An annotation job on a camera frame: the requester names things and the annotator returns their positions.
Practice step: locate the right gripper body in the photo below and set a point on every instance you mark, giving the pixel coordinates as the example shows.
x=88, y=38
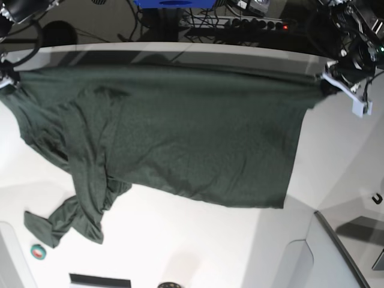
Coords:
x=9, y=77

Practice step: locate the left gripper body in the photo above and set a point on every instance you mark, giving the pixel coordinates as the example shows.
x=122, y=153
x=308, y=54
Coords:
x=351, y=73

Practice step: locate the dark green t-shirt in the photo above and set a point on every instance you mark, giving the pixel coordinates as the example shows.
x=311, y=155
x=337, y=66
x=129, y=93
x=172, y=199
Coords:
x=219, y=137

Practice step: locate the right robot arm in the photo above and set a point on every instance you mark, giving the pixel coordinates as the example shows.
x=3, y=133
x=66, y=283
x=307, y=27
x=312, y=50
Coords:
x=16, y=17

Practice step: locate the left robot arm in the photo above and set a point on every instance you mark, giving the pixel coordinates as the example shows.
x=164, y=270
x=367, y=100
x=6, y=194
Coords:
x=348, y=34

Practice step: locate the black U-shaped hook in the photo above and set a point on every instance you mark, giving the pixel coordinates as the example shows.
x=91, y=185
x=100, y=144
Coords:
x=377, y=199

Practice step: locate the grey power strip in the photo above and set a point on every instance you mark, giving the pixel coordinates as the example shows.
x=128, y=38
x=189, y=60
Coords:
x=226, y=22

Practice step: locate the green red tape roll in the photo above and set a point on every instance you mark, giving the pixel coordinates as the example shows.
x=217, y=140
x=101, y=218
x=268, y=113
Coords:
x=38, y=252

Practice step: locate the blue plastic bin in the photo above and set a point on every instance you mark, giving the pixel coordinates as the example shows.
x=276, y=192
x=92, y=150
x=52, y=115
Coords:
x=145, y=4

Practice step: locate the small black round object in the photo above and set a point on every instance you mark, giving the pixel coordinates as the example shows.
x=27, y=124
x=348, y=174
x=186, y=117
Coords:
x=169, y=285

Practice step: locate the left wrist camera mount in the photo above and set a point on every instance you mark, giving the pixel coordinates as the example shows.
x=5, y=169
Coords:
x=362, y=108

